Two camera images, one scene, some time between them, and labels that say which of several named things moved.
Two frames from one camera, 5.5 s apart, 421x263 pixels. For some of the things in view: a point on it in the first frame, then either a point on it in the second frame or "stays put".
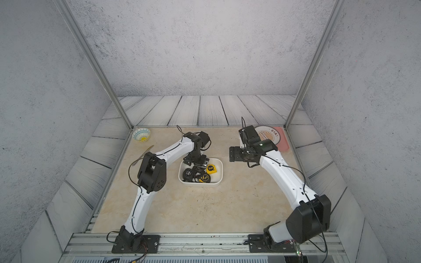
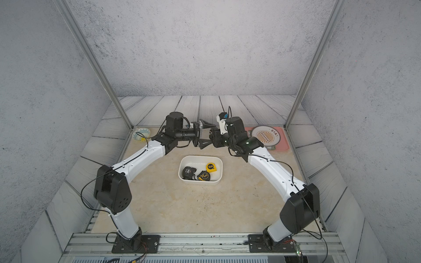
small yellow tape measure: (211, 169) stays put
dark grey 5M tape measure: (187, 175) stays put
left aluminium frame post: (89, 51) stays put
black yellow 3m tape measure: (206, 178) stays put
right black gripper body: (240, 154) to (221, 139)
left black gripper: (203, 163) to (197, 137)
